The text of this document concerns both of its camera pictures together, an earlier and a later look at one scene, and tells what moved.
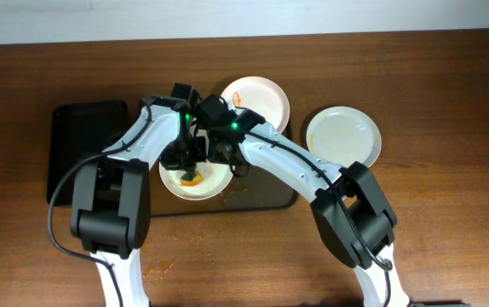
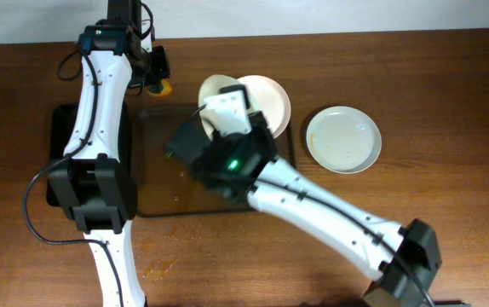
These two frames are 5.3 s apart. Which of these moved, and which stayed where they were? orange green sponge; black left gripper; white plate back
Moved: black left gripper; orange green sponge
Stayed: white plate back
